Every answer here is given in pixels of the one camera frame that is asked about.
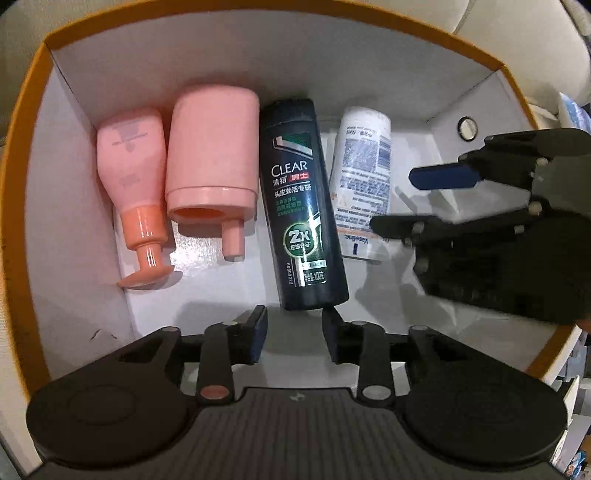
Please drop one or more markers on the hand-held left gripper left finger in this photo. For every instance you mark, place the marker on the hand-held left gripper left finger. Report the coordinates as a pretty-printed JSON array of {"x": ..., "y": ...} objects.
[{"x": 258, "y": 334}]

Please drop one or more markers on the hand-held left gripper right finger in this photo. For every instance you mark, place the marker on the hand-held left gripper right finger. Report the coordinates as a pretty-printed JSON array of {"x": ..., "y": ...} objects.
[{"x": 330, "y": 333}]

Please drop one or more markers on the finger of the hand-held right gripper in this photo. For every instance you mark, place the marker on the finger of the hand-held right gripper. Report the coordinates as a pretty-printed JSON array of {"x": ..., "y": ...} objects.
[
  {"x": 443, "y": 176},
  {"x": 415, "y": 228}
]

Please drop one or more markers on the white lotion tube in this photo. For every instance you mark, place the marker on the white lotion tube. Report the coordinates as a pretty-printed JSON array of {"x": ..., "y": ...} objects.
[{"x": 364, "y": 157}]

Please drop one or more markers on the dark shampoo bottle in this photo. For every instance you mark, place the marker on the dark shampoo bottle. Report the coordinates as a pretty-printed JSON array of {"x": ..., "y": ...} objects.
[{"x": 298, "y": 198}]

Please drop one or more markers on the large pink pump bottle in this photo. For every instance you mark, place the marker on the large pink pump bottle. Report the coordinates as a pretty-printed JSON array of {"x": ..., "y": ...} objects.
[{"x": 210, "y": 147}]

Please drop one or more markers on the small pink pump bottle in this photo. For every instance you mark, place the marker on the small pink pump bottle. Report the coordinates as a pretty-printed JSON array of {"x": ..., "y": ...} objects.
[{"x": 131, "y": 161}]

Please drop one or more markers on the orange cardboard box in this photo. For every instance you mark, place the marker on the orange cardboard box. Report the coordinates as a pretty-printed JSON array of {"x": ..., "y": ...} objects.
[{"x": 69, "y": 207}]

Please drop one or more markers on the person's right hand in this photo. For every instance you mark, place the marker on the person's right hand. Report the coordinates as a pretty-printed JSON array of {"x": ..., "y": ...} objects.
[{"x": 585, "y": 324}]

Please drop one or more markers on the blue printed pillow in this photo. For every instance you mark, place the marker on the blue printed pillow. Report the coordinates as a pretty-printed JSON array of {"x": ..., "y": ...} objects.
[{"x": 577, "y": 115}]

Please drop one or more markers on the beige sofa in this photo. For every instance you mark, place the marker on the beige sofa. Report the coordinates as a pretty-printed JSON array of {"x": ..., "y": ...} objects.
[{"x": 508, "y": 27}]

